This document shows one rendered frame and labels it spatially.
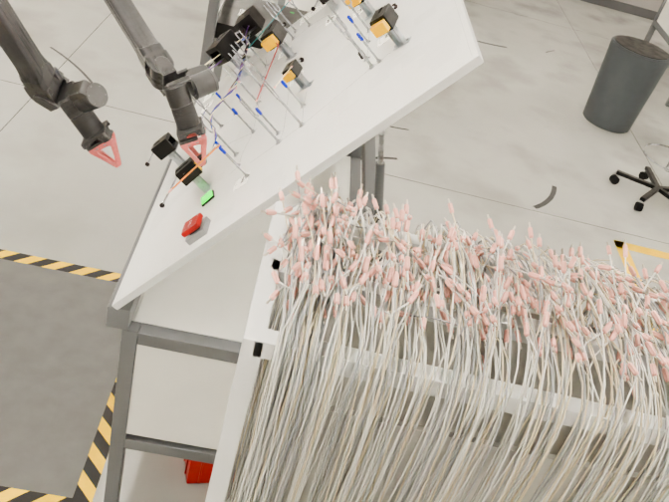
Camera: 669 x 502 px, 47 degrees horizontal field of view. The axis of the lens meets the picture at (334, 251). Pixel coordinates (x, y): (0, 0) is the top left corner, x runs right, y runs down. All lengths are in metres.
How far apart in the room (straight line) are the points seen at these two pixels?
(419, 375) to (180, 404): 1.14
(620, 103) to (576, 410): 5.18
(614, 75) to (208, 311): 4.62
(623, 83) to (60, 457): 4.77
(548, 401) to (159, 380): 1.18
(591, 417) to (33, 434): 2.01
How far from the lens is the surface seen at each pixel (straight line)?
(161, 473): 2.68
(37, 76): 1.83
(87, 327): 3.12
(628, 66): 6.12
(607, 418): 1.15
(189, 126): 1.91
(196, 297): 2.07
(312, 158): 1.65
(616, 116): 6.26
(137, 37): 1.99
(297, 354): 1.02
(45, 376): 2.94
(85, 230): 3.60
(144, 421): 2.18
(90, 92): 1.85
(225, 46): 2.57
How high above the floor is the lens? 2.14
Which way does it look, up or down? 35 degrees down
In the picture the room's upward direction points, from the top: 17 degrees clockwise
